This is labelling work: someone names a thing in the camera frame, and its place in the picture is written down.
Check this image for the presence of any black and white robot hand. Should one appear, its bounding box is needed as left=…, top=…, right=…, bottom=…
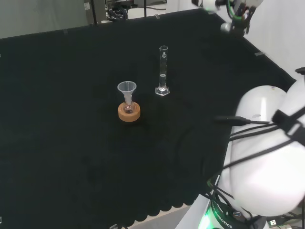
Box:
left=192, top=0, right=226, bottom=12

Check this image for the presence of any clear glass graduated cylinder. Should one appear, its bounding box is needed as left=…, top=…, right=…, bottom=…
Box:
left=154, top=45, right=171, bottom=97

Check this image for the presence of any clear plastic funnel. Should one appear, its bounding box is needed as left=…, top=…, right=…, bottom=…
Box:
left=117, top=81, right=137, bottom=104

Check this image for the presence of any grey metal cabinet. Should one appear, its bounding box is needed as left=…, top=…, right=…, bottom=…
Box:
left=83, top=0, right=107, bottom=25

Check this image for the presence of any round-bottom glass flask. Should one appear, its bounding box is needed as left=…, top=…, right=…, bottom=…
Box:
left=123, top=94, right=135, bottom=115

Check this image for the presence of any black bench cloth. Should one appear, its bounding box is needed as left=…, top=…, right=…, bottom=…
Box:
left=0, top=8, right=297, bottom=228

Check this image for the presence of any green cable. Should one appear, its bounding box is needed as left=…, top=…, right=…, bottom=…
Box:
left=225, top=0, right=242, bottom=20

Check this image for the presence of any black cable bundle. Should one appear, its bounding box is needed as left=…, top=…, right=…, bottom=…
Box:
left=105, top=5, right=130, bottom=21

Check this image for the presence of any black plug cable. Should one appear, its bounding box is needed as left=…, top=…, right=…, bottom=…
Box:
left=214, top=115, right=275, bottom=126

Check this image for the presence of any cork ring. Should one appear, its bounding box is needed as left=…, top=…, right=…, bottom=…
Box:
left=117, top=101, right=142, bottom=123

